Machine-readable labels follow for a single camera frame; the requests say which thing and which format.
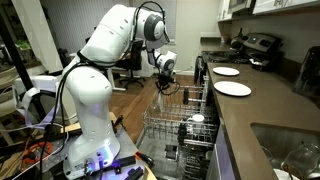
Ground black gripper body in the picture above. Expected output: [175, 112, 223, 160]
[155, 73, 177, 95]

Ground black tumbler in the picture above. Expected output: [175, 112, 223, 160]
[182, 88, 190, 106]

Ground black office chair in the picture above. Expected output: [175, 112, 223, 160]
[114, 39, 148, 90]

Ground white mug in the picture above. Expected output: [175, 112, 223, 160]
[190, 113, 206, 134]

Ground wooden desk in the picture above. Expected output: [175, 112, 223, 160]
[105, 66, 128, 93]

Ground black cup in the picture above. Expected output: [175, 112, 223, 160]
[177, 122, 188, 147]

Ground orange black clamp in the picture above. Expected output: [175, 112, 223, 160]
[112, 114, 125, 133]

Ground grey dishwasher door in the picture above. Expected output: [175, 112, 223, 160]
[135, 128, 188, 180]

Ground metal robot table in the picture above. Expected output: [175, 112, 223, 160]
[9, 124, 149, 180]

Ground orange black tool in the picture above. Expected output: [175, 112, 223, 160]
[134, 150, 156, 169]

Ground dark kettle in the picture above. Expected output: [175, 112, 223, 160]
[229, 27, 248, 52]

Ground lower dishwasher rack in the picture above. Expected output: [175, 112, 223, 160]
[176, 141, 219, 180]

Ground black blocks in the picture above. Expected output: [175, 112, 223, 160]
[109, 155, 145, 180]

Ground white lower cabinet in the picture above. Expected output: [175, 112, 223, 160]
[205, 121, 242, 180]

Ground light wooden board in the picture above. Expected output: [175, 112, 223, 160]
[63, 111, 118, 135]

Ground white box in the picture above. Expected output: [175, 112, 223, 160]
[12, 74, 58, 101]

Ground steel kitchen sink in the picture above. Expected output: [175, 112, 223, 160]
[249, 122, 320, 180]

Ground white upper cabinets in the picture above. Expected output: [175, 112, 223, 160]
[216, 0, 320, 24]

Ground green house plant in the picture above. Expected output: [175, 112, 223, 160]
[14, 39, 34, 63]

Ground black tripod pole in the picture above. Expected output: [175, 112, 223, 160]
[0, 13, 48, 123]

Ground white dish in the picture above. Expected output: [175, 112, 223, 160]
[273, 167, 301, 180]

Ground clear glass pitcher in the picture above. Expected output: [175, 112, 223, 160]
[280, 141, 320, 180]

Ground white wire dishwasher rack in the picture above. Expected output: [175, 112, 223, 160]
[142, 83, 220, 145]

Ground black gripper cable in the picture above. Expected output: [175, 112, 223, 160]
[131, 0, 181, 98]

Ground black cable bundle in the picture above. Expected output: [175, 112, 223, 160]
[39, 53, 83, 180]

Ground white ribbon cable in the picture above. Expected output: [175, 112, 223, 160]
[12, 87, 63, 132]

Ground orange cable coil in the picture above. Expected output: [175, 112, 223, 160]
[20, 140, 55, 165]

